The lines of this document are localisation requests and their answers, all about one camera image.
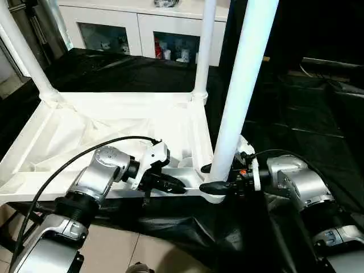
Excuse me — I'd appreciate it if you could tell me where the dark brown rounded object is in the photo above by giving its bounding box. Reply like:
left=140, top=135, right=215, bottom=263
left=126, top=263, right=156, bottom=273

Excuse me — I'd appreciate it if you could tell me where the tangled dark cable bundle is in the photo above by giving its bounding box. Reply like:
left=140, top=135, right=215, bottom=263
left=153, top=0, right=181, bottom=9

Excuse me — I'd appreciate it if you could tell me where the white plastic table leg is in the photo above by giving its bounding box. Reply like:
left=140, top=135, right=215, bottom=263
left=0, top=0, right=62, bottom=103
left=193, top=0, right=218, bottom=99
left=209, top=0, right=281, bottom=183

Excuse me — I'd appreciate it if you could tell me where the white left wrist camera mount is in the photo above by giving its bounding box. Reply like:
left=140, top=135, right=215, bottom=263
left=130, top=139, right=171, bottom=190

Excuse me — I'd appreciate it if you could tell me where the white plastic table top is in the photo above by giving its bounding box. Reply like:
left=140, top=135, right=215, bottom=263
left=0, top=90, right=231, bottom=204

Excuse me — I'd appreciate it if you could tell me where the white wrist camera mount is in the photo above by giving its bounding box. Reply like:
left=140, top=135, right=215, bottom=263
left=130, top=139, right=171, bottom=190
left=237, top=136, right=261, bottom=191

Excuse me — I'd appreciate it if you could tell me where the black glossy mat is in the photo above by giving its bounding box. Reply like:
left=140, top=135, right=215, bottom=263
left=0, top=47, right=364, bottom=273

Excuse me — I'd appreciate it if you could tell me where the red package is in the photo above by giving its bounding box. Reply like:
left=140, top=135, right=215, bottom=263
left=154, top=38, right=164, bottom=59

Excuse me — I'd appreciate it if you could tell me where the white glass door cabinet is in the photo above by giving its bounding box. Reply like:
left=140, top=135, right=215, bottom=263
left=58, top=0, right=228, bottom=66

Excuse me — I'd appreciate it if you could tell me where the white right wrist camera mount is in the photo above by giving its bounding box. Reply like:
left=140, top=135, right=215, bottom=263
left=237, top=136, right=261, bottom=191

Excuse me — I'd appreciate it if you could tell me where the pale teal translucent object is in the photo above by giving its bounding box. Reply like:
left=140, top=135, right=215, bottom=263
left=58, top=8, right=75, bottom=51

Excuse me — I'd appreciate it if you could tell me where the black flat monitor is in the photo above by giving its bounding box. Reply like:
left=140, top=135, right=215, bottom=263
left=301, top=0, right=364, bottom=69

